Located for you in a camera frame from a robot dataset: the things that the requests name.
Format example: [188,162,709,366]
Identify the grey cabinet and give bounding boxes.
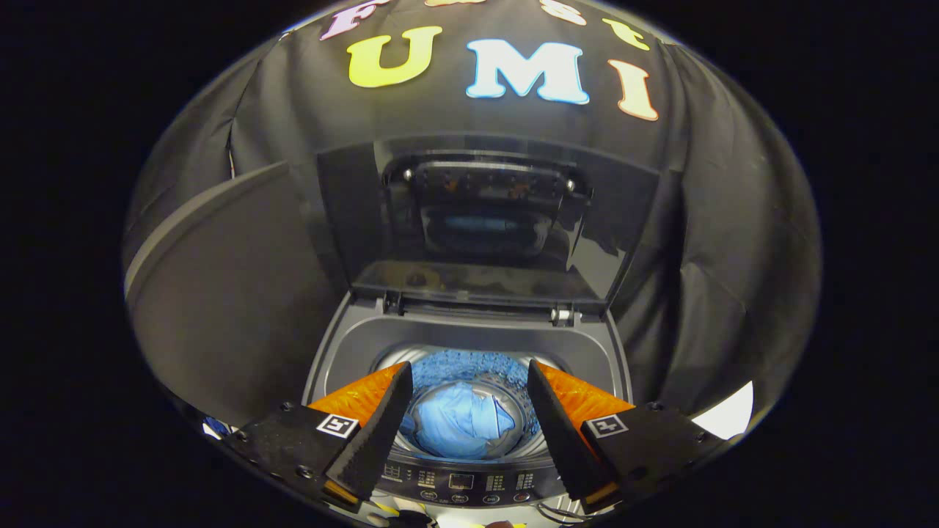
[125,161,347,430]

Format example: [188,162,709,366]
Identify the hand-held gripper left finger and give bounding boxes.
[220,362,414,514]

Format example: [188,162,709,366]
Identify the light blue polo shirt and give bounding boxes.
[400,381,519,462]

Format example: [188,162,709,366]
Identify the black backdrop cloth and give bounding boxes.
[123,0,822,420]

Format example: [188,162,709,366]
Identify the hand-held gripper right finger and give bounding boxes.
[526,359,735,517]

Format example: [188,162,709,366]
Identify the dark grey washing machine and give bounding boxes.
[301,136,661,511]

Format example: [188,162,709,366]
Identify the dark glass washing machine lid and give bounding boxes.
[317,136,661,318]

